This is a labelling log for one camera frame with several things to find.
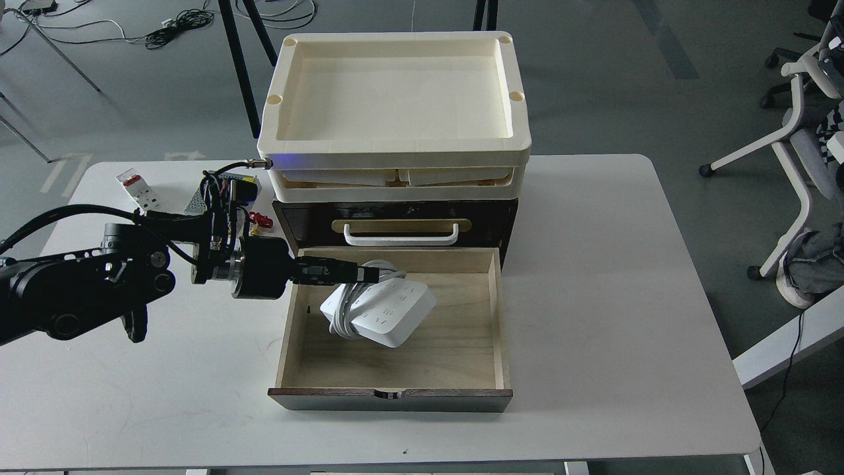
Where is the metal mesh power supply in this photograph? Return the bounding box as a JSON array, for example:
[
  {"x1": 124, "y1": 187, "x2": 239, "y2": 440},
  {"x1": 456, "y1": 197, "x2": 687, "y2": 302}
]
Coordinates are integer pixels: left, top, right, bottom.
[{"x1": 185, "y1": 172, "x2": 262, "y2": 214}]

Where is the brass valve red handle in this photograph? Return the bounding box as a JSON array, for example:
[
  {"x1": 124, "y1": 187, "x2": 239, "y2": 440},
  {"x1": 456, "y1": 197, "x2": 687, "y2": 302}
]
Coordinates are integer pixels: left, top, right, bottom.
[{"x1": 248, "y1": 211, "x2": 274, "y2": 236}]

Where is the white power strip with cable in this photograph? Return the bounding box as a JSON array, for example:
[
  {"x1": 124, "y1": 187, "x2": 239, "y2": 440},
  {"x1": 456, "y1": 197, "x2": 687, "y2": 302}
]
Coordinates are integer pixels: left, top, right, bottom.
[{"x1": 320, "y1": 259, "x2": 437, "y2": 348}]

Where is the open wooden drawer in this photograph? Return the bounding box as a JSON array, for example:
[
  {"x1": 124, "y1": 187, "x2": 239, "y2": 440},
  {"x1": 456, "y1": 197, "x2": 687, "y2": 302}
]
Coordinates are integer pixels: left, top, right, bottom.
[{"x1": 268, "y1": 246, "x2": 513, "y2": 412}]

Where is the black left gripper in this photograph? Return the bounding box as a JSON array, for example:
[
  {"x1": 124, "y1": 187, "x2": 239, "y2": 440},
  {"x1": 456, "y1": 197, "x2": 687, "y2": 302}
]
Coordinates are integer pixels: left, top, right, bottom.
[{"x1": 192, "y1": 171, "x2": 380, "y2": 300}]

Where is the white shoe and grey trouser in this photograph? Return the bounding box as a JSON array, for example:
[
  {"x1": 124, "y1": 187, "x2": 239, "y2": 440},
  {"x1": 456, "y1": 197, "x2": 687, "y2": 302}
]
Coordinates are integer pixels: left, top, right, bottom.
[{"x1": 775, "y1": 222, "x2": 843, "y2": 309}]

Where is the white drawer handle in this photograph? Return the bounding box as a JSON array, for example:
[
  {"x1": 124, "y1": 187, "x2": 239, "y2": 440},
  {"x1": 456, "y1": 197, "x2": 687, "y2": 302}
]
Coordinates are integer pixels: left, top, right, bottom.
[{"x1": 343, "y1": 223, "x2": 460, "y2": 247}]

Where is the cream plastic tray organizer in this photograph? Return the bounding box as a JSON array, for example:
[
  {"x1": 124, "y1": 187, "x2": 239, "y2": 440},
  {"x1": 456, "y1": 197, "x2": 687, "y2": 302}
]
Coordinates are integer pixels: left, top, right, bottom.
[{"x1": 257, "y1": 31, "x2": 531, "y2": 203}]

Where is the white circuit breaker red switch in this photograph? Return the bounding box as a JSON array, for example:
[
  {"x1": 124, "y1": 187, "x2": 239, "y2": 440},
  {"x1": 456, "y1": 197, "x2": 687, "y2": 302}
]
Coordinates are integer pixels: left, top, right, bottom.
[{"x1": 115, "y1": 168, "x2": 164, "y2": 213}]

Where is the black cable bundle on floor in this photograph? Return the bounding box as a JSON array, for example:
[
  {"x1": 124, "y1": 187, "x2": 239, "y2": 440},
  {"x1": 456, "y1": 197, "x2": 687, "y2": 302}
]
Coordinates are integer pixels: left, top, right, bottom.
[{"x1": 144, "y1": 8, "x2": 215, "y2": 50}]

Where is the white office chair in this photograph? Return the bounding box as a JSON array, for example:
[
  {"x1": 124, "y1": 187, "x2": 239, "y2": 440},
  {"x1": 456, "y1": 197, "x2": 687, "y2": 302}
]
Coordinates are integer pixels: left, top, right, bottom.
[{"x1": 698, "y1": 2, "x2": 842, "y2": 280}]

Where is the white bench edge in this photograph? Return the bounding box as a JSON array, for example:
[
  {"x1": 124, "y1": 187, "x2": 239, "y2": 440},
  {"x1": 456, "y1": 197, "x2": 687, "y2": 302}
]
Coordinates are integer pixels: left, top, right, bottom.
[{"x1": 733, "y1": 301, "x2": 843, "y2": 390}]

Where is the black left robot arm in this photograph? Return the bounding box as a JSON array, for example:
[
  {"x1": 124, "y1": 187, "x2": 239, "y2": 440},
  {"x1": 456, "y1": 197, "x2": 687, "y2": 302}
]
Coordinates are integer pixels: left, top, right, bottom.
[{"x1": 1, "y1": 160, "x2": 385, "y2": 344}]

